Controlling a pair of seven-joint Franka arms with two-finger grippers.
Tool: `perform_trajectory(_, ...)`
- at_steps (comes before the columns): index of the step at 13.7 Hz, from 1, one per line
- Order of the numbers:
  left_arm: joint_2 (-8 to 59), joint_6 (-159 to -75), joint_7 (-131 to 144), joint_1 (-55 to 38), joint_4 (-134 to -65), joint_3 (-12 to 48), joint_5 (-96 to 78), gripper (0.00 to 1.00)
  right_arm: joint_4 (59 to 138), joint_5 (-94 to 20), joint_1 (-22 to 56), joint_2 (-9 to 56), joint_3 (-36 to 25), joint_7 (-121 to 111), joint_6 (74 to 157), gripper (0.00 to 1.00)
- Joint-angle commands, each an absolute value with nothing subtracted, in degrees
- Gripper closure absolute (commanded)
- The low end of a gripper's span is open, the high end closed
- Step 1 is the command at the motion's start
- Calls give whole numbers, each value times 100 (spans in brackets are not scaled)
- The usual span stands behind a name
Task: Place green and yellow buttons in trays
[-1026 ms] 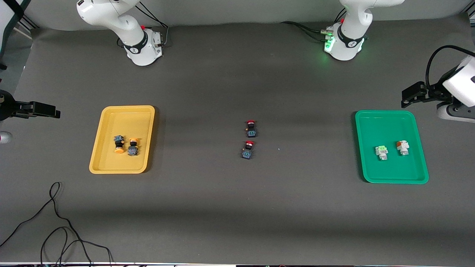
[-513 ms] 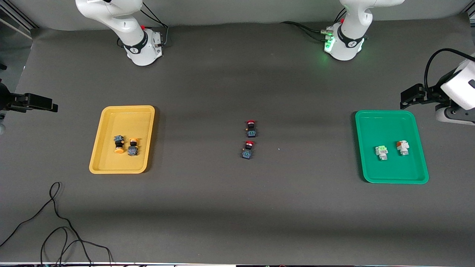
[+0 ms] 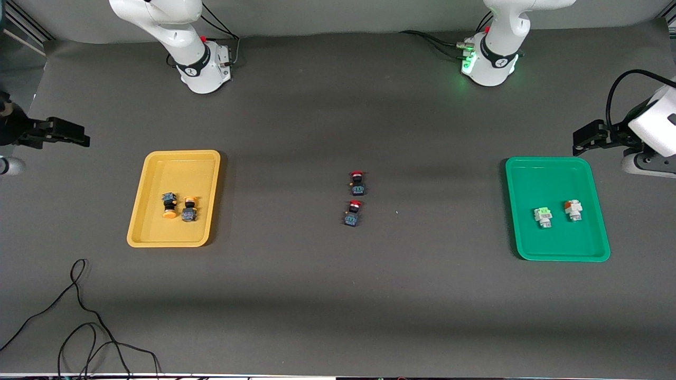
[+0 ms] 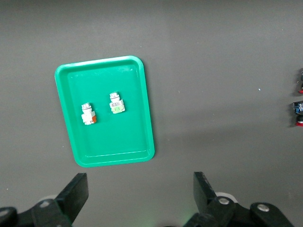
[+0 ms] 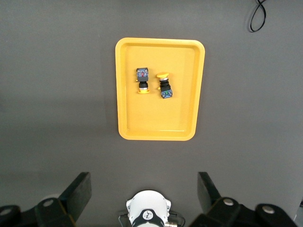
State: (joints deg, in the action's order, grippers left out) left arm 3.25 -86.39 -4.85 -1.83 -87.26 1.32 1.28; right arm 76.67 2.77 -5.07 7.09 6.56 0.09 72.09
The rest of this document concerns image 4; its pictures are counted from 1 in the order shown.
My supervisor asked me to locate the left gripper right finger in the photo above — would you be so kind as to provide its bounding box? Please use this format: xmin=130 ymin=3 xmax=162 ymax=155
xmin=184 ymin=172 xmax=236 ymax=227

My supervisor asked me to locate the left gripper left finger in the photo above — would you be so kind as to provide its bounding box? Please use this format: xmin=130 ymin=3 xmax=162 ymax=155
xmin=32 ymin=173 xmax=89 ymax=227

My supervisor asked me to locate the white orange push button switch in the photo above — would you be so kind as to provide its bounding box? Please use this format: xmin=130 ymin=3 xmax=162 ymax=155
xmin=80 ymin=102 xmax=98 ymax=126

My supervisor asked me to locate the green push button switch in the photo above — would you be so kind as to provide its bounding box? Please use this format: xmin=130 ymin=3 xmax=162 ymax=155
xmin=108 ymin=92 xmax=125 ymax=114

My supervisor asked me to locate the dark grey table mat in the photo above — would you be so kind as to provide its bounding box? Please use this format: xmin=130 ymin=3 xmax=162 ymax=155
xmin=0 ymin=0 xmax=303 ymax=227

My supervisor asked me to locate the green plastic tray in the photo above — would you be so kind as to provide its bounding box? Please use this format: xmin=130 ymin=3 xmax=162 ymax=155
xmin=54 ymin=55 xmax=156 ymax=168

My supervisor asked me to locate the red cap push button switch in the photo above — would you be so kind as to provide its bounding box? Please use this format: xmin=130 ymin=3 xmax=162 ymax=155
xmin=297 ymin=68 xmax=303 ymax=95
xmin=291 ymin=101 xmax=303 ymax=127

